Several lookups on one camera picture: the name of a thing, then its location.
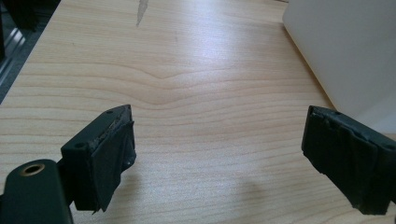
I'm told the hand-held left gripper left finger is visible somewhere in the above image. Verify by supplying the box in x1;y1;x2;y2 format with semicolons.
56;104;137;216

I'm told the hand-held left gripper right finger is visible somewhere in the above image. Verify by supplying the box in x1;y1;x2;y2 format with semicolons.
301;105;396;216

